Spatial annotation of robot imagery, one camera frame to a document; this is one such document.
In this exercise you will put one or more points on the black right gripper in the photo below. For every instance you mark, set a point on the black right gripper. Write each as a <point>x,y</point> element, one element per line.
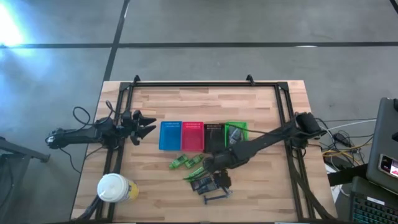
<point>219,161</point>

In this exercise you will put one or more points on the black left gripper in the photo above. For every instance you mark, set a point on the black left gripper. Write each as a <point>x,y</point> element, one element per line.
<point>130,124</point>

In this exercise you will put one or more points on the grey travel bottle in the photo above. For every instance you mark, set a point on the grey travel bottle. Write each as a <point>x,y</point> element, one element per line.
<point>234,133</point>
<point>239,139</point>

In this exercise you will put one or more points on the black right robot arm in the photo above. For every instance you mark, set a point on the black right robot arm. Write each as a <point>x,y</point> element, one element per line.
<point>264,141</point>

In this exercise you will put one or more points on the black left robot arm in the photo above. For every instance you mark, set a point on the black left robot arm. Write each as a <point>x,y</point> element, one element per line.
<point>77,134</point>

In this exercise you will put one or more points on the green travel toothpaste tube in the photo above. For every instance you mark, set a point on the green travel toothpaste tube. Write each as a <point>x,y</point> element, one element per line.
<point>194,175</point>
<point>178,162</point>
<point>194,161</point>

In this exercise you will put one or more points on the dark toiletry sachet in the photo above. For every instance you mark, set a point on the dark toiletry sachet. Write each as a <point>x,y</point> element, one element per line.
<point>200,183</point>
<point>207,188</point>

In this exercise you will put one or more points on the blue plastic basket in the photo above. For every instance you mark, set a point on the blue plastic basket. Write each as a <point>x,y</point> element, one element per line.
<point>170,136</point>

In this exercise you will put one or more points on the black plastic basket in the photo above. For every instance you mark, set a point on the black plastic basket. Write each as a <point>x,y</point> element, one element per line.
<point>214,137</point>

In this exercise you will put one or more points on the red plastic basket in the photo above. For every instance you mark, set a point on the red plastic basket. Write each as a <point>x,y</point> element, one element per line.
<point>192,137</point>

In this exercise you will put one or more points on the green plastic basket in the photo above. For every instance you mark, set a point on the green plastic basket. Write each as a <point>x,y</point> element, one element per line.
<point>242,126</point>

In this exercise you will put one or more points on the paper cup with white lid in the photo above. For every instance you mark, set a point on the paper cup with white lid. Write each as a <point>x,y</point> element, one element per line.
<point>112,187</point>

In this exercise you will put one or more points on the black stand leg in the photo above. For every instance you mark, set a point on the black stand leg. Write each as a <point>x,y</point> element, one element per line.
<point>21,151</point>

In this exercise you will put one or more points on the backlit keyboard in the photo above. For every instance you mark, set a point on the backlit keyboard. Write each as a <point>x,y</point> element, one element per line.
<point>373,211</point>

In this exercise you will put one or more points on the black aluminium table frame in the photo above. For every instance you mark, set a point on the black aluminium table frame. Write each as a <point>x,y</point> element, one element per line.
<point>202,84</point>

